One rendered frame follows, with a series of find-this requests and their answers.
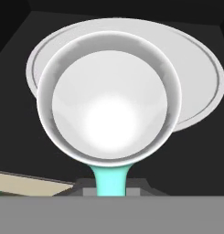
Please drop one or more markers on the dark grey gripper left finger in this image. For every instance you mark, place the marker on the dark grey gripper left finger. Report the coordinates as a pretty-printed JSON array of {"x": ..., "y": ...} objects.
[{"x": 86, "y": 186}]

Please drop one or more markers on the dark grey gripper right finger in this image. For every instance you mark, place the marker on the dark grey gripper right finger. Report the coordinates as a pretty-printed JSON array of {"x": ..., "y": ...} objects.
[{"x": 137, "y": 186}]

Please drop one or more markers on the black microwave oven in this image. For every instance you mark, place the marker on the black microwave oven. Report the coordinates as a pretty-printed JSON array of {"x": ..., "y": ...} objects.
[{"x": 195, "y": 161}]

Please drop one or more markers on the white round microwave plate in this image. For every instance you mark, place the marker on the white round microwave plate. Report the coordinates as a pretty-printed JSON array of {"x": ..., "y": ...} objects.
[{"x": 197, "y": 76}]

